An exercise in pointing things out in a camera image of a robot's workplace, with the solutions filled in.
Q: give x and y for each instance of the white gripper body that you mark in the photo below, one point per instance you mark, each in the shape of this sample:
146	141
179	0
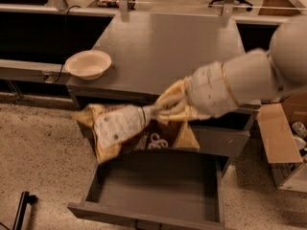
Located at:
209	88

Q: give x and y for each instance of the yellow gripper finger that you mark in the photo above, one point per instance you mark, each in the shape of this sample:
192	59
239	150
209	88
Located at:
173	95
183	116

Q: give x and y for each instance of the brown chip bag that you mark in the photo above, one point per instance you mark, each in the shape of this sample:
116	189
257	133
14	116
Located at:
125	128

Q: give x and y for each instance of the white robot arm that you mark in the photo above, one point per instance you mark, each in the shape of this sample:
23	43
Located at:
258	75

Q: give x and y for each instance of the grey top drawer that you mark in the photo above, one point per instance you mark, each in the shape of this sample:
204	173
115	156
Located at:
215	137

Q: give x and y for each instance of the grey open middle drawer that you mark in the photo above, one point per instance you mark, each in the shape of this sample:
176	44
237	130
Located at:
149	190

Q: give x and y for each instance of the grey drawer cabinet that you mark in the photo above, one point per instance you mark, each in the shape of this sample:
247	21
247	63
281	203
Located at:
150	51

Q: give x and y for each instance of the open cardboard box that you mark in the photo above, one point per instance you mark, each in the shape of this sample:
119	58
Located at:
287	160

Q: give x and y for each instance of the white bowl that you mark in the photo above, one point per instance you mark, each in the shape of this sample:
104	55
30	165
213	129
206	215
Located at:
88	65

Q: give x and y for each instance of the wooden cabinet in background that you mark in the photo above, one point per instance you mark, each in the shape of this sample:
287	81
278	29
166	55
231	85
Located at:
283	7

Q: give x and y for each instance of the black bar on floor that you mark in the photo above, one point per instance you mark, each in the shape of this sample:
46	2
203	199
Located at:
25	199

